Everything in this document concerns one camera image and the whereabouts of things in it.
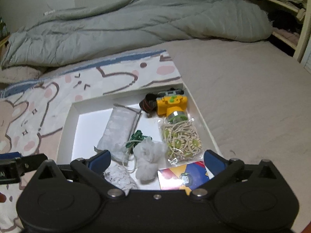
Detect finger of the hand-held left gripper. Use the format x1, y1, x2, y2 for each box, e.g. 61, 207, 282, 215
0, 152, 22, 162
15, 153, 48, 175

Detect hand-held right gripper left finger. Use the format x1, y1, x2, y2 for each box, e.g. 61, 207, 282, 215
35, 150, 124, 197

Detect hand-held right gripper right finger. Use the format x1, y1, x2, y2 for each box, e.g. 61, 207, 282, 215
189, 150, 277, 196

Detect white lace cloth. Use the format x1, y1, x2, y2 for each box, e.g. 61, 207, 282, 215
103, 164, 139, 192

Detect grey foil pouch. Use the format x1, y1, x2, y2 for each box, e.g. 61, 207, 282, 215
94, 103, 142, 163

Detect bag of beige hair ties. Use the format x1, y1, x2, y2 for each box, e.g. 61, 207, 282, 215
158, 119, 203, 167

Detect colourful card box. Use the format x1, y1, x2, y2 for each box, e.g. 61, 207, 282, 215
157, 161, 214, 191

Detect white cardboard box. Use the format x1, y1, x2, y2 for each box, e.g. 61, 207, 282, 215
56, 81, 223, 191

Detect green hair ties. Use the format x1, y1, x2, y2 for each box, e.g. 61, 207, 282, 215
125, 130, 149, 173

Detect yellow headlamp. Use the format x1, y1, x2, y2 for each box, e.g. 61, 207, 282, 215
155, 87, 189, 124

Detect printed bear blanket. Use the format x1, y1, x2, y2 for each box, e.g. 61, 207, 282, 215
0, 49, 183, 233

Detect beige bed sheet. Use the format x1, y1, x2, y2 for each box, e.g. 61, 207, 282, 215
168, 37, 311, 233

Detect beige fluffy pillow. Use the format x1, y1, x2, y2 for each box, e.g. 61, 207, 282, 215
0, 65, 46, 83

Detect wooden bedside shelf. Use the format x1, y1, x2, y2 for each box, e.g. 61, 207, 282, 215
0, 35, 10, 59

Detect grey duvet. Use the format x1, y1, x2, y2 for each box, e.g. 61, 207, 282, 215
1, 0, 273, 68

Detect cream storage shelf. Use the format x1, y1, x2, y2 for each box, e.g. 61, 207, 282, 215
267, 0, 311, 65

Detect dark clothes pile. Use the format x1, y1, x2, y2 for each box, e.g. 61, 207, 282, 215
268, 7, 304, 33

